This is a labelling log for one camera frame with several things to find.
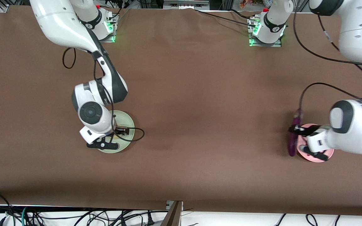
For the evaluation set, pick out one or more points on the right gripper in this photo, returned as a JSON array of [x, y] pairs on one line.
[[118, 130]]

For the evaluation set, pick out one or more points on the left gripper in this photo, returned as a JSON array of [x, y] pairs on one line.
[[307, 130]]

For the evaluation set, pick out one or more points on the purple eggplant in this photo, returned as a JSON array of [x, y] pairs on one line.
[[292, 144]]

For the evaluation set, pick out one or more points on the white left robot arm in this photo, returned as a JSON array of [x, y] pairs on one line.
[[357, 31]]

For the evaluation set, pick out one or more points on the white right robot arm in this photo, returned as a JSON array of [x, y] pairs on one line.
[[58, 25]]

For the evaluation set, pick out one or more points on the light green round plate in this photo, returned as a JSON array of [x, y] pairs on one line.
[[127, 121]]

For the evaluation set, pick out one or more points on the pink round plate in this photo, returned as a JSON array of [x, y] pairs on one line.
[[302, 150]]

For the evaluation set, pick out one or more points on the table cover sheet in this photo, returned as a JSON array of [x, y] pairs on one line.
[[200, 94]]

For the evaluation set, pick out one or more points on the brown wooden board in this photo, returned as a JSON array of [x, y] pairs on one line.
[[171, 216]]

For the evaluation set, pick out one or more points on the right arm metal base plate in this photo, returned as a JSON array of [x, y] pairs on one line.
[[108, 39]]

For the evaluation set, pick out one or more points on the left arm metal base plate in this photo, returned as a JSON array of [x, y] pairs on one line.
[[267, 44]]

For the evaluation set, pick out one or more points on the grey metal rail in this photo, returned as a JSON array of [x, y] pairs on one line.
[[185, 3]]

